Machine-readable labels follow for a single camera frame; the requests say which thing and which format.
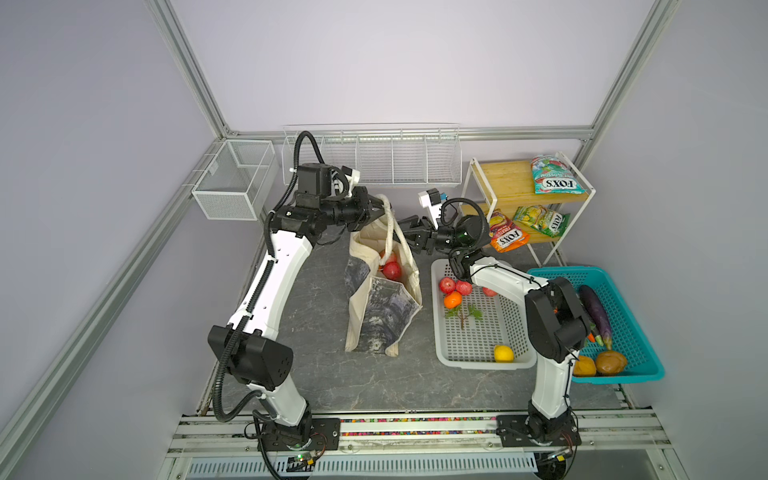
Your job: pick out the purple eggplant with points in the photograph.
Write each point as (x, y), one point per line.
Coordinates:
(597, 312)

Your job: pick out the green leafy twig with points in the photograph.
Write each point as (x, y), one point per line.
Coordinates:
(464, 315)

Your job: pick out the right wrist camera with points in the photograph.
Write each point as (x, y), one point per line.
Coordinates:
(432, 200)

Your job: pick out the orange tangerine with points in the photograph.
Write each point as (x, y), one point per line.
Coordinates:
(452, 300)

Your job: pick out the teal plastic vegetable basket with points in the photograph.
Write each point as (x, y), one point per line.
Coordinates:
(628, 337)

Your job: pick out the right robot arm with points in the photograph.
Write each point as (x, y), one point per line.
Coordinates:
(556, 322)

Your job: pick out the yellow orange squash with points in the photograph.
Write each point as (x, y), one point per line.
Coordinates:
(584, 367)

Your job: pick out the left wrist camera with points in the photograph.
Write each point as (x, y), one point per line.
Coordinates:
(345, 180)

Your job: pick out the yellow lemon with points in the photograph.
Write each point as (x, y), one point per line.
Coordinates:
(503, 354)

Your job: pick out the green Fox's candy bag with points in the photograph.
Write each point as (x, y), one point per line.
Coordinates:
(543, 220)

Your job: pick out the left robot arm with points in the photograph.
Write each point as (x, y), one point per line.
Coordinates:
(251, 363)

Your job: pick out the cream canvas grocery bag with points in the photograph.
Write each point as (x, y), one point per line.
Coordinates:
(380, 310)

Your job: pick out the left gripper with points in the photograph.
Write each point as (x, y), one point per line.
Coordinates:
(364, 203)

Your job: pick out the long white wire wall basket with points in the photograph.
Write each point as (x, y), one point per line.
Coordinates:
(389, 154)

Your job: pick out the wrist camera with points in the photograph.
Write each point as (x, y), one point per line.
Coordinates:
(432, 200)
(345, 180)

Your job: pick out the teal Fox's candy bag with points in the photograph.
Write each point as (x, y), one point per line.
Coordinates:
(552, 176)

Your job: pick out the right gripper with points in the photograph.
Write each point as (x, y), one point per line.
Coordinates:
(428, 242)

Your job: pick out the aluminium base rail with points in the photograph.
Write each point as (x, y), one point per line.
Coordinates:
(415, 445)

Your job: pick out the small white mesh wall basket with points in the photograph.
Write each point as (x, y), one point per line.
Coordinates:
(237, 181)

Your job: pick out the orange Fox's candy bag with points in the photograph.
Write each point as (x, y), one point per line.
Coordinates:
(505, 234)

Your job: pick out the white plastic fruit basket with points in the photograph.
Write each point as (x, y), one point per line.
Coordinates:
(504, 318)

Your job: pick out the brown potato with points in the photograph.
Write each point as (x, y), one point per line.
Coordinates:
(610, 363)

